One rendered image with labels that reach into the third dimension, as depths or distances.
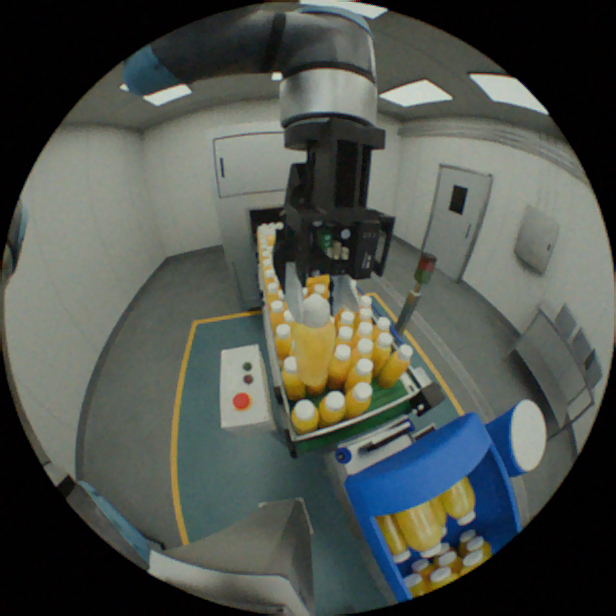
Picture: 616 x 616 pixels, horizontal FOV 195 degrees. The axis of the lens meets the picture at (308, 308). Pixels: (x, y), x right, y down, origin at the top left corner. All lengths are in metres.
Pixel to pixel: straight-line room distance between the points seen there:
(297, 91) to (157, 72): 0.10
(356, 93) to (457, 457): 0.37
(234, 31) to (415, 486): 0.44
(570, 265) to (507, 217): 1.32
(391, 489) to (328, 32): 0.44
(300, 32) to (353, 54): 0.04
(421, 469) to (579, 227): 3.51
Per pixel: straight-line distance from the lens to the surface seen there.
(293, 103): 0.15
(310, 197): 0.16
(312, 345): 0.25
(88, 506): 0.28
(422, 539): 0.41
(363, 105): 0.15
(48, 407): 2.68
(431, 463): 0.28
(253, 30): 0.17
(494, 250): 3.75
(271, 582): 0.39
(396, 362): 0.54
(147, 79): 0.18
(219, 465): 1.60
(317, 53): 0.16
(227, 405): 0.41
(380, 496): 0.30
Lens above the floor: 1.46
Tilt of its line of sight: 40 degrees down
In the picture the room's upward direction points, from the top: straight up
